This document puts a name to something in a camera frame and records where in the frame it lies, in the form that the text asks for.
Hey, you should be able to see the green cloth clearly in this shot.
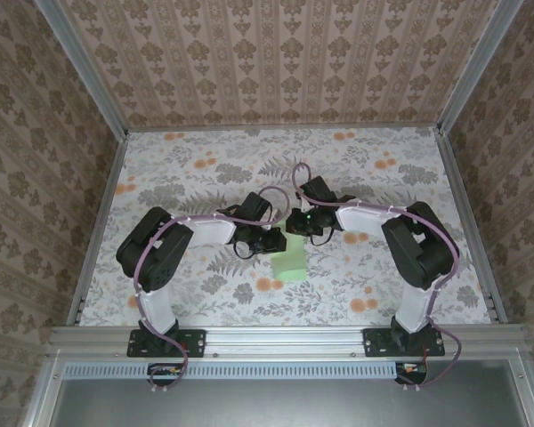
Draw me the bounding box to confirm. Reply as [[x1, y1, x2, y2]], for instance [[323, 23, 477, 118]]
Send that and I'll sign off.
[[270, 216, 310, 283]]

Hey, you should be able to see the floral table cover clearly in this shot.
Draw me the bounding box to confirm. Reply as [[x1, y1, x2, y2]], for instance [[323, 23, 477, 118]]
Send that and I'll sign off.
[[77, 128, 494, 328]]

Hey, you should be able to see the grey metal panel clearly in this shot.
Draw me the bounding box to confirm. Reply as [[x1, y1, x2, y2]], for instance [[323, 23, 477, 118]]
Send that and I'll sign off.
[[48, 359, 531, 427]]

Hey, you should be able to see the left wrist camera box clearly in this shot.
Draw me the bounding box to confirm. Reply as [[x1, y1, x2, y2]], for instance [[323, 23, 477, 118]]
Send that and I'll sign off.
[[239, 191, 274, 223]]

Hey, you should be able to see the thin aluminium rail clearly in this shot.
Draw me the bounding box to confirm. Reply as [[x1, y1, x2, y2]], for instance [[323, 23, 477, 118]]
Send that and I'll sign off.
[[126, 123, 441, 133]]

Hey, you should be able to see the wide aluminium frame rail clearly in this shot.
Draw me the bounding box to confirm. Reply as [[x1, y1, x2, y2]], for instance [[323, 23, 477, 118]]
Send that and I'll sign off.
[[48, 323, 527, 360]]

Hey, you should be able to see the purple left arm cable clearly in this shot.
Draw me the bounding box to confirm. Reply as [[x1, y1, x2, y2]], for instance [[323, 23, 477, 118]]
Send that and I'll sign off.
[[133, 185, 293, 393]]

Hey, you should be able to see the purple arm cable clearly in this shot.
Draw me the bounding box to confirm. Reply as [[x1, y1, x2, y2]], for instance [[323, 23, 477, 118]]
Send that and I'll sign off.
[[291, 162, 464, 391], [133, 185, 293, 393]]

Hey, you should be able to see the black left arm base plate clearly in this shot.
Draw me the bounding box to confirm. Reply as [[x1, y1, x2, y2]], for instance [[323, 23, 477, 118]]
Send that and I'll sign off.
[[127, 327, 206, 359]]

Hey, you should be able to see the grey slotted cable duct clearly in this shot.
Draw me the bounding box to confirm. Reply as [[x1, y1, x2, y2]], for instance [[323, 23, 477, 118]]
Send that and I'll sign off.
[[64, 360, 400, 380]]

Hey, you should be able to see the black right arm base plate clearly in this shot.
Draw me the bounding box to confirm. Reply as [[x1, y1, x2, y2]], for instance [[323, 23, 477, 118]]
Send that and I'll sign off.
[[363, 326, 447, 359]]

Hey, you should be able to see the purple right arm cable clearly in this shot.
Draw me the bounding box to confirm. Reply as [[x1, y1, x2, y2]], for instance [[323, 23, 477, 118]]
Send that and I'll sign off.
[[291, 162, 464, 391]]

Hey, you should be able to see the aluminium side rail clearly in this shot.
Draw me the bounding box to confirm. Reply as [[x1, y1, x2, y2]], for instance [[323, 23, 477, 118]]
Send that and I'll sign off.
[[435, 126, 509, 325], [65, 128, 131, 326]]

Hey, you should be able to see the aluminium frame post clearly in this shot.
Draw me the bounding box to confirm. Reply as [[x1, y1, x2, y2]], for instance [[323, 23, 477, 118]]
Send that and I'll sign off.
[[434, 0, 529, 135], [37, 0, 131, 140]]

